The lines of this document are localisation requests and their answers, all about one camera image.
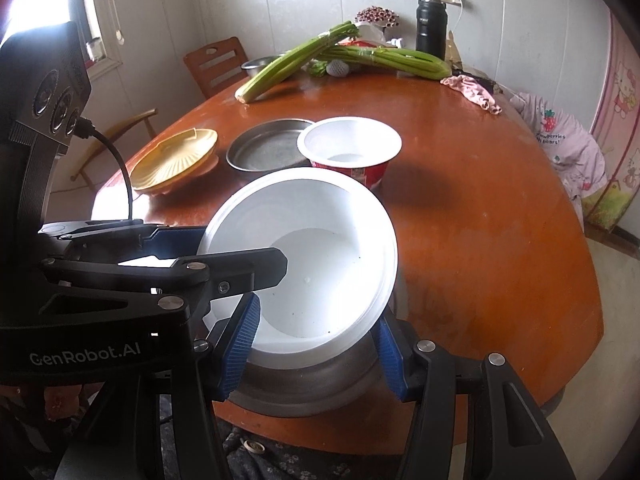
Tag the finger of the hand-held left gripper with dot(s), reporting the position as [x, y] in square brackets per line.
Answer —
[250, 267]
[175, 240]

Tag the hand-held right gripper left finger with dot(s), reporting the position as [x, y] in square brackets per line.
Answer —
[237, 350]

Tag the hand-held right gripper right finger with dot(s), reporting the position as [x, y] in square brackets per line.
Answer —
[392, 365]

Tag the red and white paper bowl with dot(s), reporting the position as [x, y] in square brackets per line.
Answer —
[320, 260]
[350, 140]

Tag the large steel bowl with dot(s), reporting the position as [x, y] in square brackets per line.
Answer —
[310, 385]

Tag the yellow shell-shaped plate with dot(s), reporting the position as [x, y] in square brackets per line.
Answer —
[175, 157]

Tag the shallow steel plate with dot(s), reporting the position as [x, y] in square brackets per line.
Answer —
[270, 150]

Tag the light wooden armchair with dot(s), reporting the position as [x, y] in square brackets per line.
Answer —
[135, 122]

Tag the brown wooden slatted chair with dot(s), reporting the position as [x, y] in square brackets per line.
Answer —
[215, 67]

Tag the small steel bowl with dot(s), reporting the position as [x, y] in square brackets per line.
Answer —
[257, 64]

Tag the long celery stalk bunch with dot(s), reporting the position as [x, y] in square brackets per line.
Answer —
[280, 67]

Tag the white foam fruit net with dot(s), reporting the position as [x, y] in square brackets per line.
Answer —
[337, 67]

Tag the wrapped celery bunch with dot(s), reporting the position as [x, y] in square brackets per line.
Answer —
[400, 60]

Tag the pink strawberry print jacket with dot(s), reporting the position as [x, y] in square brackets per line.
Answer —
[565, 145]

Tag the dried flower bouquet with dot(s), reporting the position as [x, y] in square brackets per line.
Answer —
[376, 14]

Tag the pink patterned cloth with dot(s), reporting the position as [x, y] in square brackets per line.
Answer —
[475, 92]

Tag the brown paper bag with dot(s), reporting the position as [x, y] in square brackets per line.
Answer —
[454, 52]

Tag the black thermos bottle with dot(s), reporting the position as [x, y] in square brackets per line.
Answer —
[431, 30]

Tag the pink cartoon curtain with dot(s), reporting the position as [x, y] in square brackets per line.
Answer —
[620, 110]

